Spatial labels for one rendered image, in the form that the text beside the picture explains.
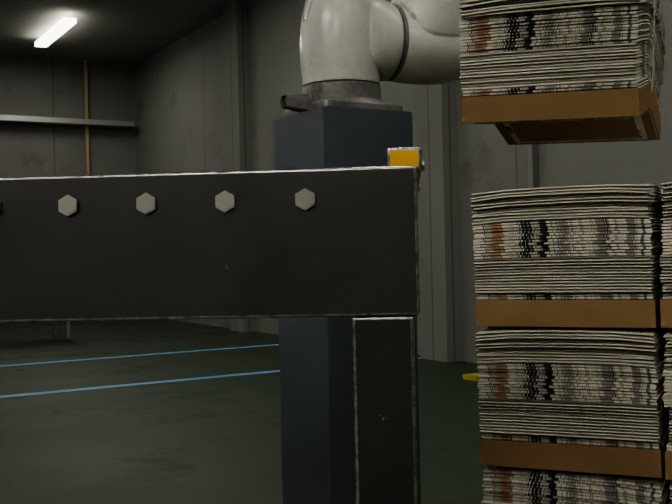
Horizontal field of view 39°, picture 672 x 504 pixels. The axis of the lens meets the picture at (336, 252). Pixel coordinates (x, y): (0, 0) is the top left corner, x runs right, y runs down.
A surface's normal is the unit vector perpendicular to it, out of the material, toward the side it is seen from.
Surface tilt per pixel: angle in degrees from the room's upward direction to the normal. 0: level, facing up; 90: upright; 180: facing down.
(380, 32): 91
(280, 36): 90
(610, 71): 102
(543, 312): 92
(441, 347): 90
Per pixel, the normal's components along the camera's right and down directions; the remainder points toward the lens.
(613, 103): -0.39, 0.24
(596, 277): -0.44, 0.02
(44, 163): 0.51, -0.01
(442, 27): 0.38, 0.21
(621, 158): -0.86, 0.02
